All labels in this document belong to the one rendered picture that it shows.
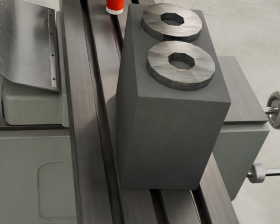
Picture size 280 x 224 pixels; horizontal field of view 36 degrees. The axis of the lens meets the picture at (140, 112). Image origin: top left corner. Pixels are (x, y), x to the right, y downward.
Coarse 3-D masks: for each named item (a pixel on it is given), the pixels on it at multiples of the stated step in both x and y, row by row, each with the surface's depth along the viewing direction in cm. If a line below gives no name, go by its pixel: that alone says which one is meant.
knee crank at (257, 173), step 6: (252, 168) 125; (258, 168) 124; (264, 168) 127; (270, 168) 127; (276, 168) 128; (252, 174) 125; (258, 174) 123; (264, 174) 124; (270, 174) 126; (276, 174) 127; (252, 180) 126; (258, 180) 124
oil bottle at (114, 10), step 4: (108, 0) 97; (112, 0) 96; (116, 0) 96; (120, 0) 97; (108, 4) 98; (112, 4) 97; (116, 4) 97; (120, 4) 97; (108, 8) 98; (112, 8) 98; (116, 8) 98; (120, 8) 98; (108, 12) 99; (112, 12) 98; (116, 12) 98; (120, 12) 99
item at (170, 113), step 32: (128, 32) 64; (160, 32) 60; (192, 32) 61; (128, 64) 62; (160, 64) 54; (192, 64) 57; (128, 96) 60; (160, 96) 52; (192, 96) 53; (224, 96) 54; (128, 128) 57; (160, 128) 55; (192, 128) 56; (128, 160) 60; (160, 160) 60; (192, 160) 60
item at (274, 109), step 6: (270, 96) 132; (276, 96) 129; (270, 102) 133; (276, 102) 130; (264, 108) 128; (270, 108) 128; (276, 108) 129; (270, 114) 129; (276, 114) 130; (270, 120) 133; (276, 120) 130; (276, 126) 129
